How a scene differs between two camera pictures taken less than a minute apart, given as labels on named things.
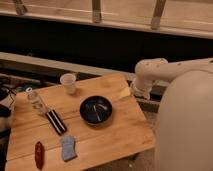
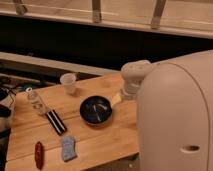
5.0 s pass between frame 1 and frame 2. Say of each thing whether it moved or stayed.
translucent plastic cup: stayed
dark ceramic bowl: stayed
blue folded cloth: stayed
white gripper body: moved
